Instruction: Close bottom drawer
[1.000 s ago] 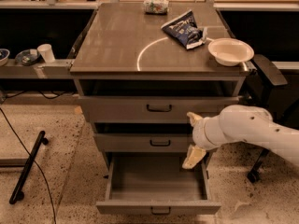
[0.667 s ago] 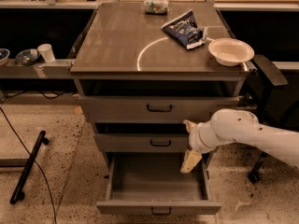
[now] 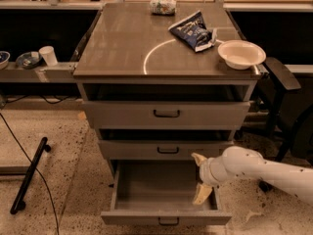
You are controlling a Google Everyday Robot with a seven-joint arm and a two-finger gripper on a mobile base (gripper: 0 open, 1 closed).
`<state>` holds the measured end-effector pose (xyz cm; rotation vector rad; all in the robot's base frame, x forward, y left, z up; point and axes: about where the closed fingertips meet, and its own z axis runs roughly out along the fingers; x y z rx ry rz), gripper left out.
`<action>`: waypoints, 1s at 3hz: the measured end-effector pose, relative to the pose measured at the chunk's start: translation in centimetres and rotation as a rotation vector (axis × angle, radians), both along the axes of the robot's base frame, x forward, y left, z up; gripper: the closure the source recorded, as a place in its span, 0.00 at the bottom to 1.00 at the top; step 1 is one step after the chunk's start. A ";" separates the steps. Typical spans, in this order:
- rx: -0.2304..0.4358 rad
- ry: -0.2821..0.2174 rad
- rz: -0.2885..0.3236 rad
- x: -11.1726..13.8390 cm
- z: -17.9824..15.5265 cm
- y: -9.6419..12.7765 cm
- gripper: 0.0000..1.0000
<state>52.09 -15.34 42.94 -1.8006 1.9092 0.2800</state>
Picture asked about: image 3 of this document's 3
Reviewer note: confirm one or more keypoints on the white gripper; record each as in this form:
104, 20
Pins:
205, 172

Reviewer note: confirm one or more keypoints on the grey bottom drawer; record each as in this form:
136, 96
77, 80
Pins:
160, 193

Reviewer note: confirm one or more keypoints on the grey drawer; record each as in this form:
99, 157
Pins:
166, 115
160, 193
160, 150

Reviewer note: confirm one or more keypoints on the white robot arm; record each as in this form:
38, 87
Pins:
242, 162

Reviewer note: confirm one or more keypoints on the grey middle drawer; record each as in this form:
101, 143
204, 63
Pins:
160, 150

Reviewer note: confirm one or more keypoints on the grey drawer cabinet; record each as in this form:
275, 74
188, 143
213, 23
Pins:
132, 56

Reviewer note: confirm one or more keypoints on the grey top drawer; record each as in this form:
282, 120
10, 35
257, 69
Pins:
166, 115

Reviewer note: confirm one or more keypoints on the black office chair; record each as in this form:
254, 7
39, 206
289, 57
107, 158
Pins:
290, 105

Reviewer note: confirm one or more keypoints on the white paper bowl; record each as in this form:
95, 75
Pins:
241, 55

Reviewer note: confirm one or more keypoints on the blue chip bag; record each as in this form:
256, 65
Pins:
193, 31

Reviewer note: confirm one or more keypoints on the black wheeled stand leg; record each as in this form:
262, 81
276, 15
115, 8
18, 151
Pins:
19, 204

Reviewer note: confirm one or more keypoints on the white paper cup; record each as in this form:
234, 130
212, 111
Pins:
48, 54

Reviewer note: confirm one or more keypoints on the dark bowl with items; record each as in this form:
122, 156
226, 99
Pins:
29, 60

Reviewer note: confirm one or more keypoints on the grey side shelf rail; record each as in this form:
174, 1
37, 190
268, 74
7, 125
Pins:
61, 73

